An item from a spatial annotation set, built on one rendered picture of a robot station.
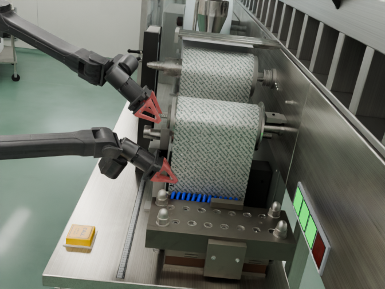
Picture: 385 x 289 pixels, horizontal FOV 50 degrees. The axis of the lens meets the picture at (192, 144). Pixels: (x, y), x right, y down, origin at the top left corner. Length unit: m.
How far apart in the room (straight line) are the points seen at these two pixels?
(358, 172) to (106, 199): 0.93
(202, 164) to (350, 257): 0.59
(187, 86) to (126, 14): 5.45
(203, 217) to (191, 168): 0.15
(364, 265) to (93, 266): 0.72
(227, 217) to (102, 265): 0.37
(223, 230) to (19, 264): 1.68
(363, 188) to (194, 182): 0.63
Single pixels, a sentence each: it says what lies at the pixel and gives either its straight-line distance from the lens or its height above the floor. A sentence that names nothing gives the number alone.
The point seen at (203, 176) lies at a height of 1.09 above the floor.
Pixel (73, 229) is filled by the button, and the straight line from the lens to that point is 1.27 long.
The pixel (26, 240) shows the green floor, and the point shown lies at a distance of 2.77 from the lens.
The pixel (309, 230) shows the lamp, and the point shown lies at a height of 1.18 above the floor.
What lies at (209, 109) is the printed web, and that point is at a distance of 1.17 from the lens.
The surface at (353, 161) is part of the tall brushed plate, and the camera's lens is 0.77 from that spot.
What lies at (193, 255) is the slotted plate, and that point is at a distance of 1.15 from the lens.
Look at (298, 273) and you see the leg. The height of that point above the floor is 0.65.
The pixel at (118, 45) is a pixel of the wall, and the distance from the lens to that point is 6.88.
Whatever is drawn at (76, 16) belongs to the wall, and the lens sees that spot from 6.95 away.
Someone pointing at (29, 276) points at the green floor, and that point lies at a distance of 2.53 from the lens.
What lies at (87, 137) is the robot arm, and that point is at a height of 1.21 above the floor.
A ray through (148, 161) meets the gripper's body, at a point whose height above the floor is 1.14.
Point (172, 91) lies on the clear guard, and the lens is 2.21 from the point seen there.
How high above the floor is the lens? 1.68
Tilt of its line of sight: 24 degrees down
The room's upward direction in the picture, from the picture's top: 7 degrees clockwise
